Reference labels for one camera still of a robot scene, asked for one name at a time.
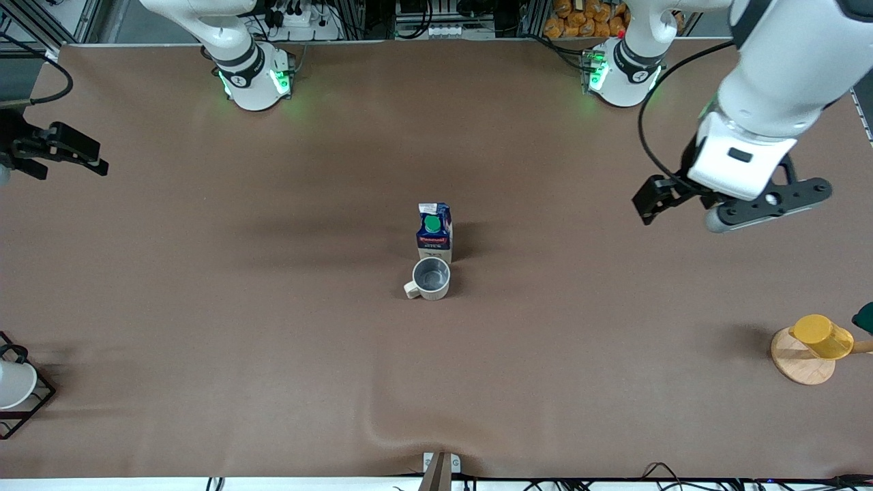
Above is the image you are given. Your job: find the blue milk carton green cap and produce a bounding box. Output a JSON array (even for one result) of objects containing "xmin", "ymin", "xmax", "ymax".
[{"xmin": 415, "ymin": 201, "xmax": 454, "ymax": 264}]

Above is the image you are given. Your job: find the white ribbed mug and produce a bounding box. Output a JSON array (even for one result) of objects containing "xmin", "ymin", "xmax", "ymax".
[{"xmin": 403, "ymin": 256, "xmax": 452, "ymax": 301}]

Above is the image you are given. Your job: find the yellow plastic cup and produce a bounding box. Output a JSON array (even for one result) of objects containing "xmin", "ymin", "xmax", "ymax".
[{"xmin": 788, "ymin": 314, "xmax": 855, "ymax": 361}]

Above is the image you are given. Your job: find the white cup in rack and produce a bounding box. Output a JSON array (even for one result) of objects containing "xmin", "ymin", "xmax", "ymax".
[{"xmin": 0, "ymin": 359, "xmax": 39, "ymax": 411}]

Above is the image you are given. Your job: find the round wooden board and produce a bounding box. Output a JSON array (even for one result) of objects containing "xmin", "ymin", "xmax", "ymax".
[{"xmin": 770, "ymin": 327, "xmax": 873, "ymax": 387}]

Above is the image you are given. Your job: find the brown table cloth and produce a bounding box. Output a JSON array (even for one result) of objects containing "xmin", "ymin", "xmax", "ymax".
[{"xmin": 0, "ymin": 35, "xmax": 873, "ymax": 479}]

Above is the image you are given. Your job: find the long white power strip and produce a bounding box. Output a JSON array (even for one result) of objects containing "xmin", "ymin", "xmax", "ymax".
[{"xmin": 427, "ymin": 23, "xmax": 497, "ymax": 40}]

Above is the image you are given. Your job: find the white power strip with plugs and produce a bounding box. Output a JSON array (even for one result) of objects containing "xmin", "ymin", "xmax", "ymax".
[{"xmin": 263, "ymin": 0, "xmax": 343, "ymax": 42}]

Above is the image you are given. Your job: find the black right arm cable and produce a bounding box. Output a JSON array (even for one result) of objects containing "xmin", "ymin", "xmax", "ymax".
[{"xmin": 0, "ymin": 33, "xmax": 74, "ymax": 108}]

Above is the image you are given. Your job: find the aluminium frame profile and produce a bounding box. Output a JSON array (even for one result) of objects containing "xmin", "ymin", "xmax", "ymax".
[{"xmin": 0, "ymin": 0, "xmax": 104, "ymax": 61}]

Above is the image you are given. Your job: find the black wire rack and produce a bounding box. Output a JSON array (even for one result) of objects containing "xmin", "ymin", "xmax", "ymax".
[{"xmin": 0, "ymin": 331, "xmax": 57, "ymax": 441}]

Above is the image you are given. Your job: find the black floor cable loop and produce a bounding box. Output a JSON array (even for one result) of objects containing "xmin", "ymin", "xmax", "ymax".
[{"xmin": 640, "ymin": 462, "xmax": 691, "ymax": 482}]

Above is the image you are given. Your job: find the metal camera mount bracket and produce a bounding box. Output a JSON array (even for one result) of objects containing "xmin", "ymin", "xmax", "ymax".
[{"xmin": 419, "ymin": 451, "xmax": 463, "ymax": 491}]

